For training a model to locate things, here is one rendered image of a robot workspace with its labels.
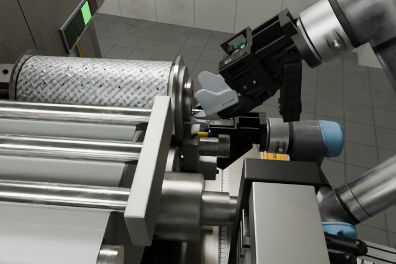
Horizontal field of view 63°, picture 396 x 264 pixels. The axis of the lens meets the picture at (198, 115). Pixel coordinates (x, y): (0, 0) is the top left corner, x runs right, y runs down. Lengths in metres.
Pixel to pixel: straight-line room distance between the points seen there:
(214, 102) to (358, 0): 0.23
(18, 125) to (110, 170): 0.09
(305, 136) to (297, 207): 0.47
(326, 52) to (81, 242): 0.35
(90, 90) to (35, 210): 0.32
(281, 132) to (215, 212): 0.39
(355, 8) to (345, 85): 2.41
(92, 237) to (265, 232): 0.10
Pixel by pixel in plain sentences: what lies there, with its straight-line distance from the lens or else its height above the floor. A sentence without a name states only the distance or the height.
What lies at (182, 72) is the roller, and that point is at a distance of 0.52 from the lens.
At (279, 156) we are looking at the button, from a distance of 0.91.
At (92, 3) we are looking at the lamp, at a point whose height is 1.19.
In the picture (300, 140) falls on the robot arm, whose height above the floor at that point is 1.13.
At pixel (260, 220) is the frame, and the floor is 1.44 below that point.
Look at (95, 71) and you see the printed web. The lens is 0.54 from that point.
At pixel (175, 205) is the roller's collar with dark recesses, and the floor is 1.36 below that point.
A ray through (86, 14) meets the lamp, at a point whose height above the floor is 1.18.
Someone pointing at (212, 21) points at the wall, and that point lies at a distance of 3.25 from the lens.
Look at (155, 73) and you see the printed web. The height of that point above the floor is 1.31.
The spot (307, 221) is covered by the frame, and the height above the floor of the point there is 1.44.
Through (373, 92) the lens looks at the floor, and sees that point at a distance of 2.86.
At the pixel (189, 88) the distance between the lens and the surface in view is 0.52.
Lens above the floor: 1.62
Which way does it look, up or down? 44 degrees down
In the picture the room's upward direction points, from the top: straight up
